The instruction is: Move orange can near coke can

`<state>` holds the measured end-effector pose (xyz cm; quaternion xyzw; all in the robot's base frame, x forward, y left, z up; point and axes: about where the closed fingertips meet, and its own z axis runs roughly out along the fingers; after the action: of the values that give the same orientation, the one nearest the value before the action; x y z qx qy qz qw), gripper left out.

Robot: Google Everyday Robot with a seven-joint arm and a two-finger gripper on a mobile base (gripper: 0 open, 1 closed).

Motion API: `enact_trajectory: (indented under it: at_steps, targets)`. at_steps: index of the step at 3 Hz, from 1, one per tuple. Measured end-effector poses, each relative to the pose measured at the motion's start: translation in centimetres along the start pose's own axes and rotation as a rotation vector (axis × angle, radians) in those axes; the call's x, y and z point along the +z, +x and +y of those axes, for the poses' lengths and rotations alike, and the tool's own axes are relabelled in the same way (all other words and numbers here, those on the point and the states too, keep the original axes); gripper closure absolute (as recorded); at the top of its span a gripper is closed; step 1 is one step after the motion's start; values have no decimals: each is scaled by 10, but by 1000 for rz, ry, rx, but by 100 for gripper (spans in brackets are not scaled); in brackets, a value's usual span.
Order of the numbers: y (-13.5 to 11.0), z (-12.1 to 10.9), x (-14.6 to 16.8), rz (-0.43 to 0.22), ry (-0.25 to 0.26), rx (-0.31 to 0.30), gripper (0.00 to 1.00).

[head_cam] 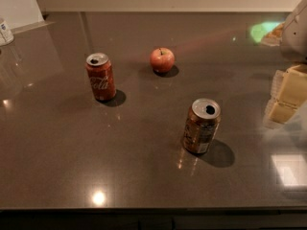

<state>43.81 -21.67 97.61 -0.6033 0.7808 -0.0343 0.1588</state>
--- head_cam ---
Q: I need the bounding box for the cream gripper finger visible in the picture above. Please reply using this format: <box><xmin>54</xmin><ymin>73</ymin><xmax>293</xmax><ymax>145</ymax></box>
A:
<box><xmin>264</xmin><ymin>99</ymin><xmax>296</xmax><ymax>124</ymax></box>
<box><xmin>271</xmin><ymin>64</ymin><xmax>307</xmax><ymax>107</ymax></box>

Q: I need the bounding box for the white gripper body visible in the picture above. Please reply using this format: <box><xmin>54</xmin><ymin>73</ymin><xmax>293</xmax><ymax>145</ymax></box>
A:
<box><xmin>280</xmin><ymin>0</ymin><xmax>307</xmax><ymax>63</ymax></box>

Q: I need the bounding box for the orange soda can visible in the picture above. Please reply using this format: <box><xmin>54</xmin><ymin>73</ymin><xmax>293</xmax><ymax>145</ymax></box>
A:
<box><xmin>182</xmin><ymin>98</ymin><xmax>222</xmax><ymax>154</ymax></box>

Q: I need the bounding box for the red coke can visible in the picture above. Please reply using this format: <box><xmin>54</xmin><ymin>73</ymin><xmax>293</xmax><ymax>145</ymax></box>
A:
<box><xmin>85</xmin><ymin>53</ymin><xmax>116</xmax><ymax>102</ymax></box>

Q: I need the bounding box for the red apple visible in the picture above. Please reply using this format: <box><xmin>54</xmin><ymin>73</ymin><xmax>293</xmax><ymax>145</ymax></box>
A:
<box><xmin>150</xmin><ymin>47</ymin><xmax>175</xmax><ymax>73</ymax></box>

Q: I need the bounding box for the white container at edge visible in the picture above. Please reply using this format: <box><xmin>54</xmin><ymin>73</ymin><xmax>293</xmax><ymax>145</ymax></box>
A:
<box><xmin>0</xmin><ymin>17</ymin><xmax>14</xmax><ymax>46</ymax></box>

